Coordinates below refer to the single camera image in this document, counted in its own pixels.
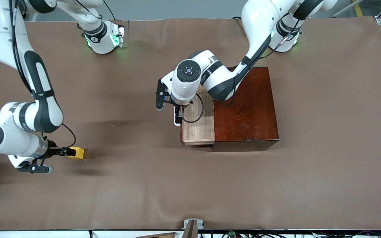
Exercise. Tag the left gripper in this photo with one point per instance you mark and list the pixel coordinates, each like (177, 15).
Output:
(178, 113)

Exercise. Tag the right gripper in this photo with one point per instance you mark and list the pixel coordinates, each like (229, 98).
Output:
(52, 151)

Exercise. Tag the yellow block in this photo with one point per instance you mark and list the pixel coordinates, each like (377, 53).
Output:
(78, 153)

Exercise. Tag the light wooden drawer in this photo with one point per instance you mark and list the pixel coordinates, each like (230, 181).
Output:
(197, 129)

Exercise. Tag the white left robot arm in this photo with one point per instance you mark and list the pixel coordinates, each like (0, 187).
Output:
(260, 19)

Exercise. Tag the dark wooden drawer cabinet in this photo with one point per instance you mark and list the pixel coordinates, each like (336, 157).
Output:
(253, 115)

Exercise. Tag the table cover mat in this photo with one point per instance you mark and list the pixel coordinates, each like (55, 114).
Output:
(127, 181)

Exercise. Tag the green connector plug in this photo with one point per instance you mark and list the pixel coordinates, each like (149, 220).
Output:
(232, 233)

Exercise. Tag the grey metal bracket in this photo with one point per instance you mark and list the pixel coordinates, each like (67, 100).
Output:
(201, 224)

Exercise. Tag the brown camera post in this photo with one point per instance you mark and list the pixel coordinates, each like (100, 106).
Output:
(190, 229)

